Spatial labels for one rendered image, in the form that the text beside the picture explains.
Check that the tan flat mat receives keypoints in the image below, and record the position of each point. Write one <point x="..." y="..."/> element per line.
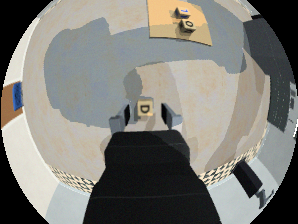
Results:
<point x="164" y="24"/>

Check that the tan block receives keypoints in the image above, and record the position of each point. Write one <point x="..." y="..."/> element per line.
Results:
<point x="187" y="26"/>
<point x="145" y="107"/>
<point x="182" y="13"/>

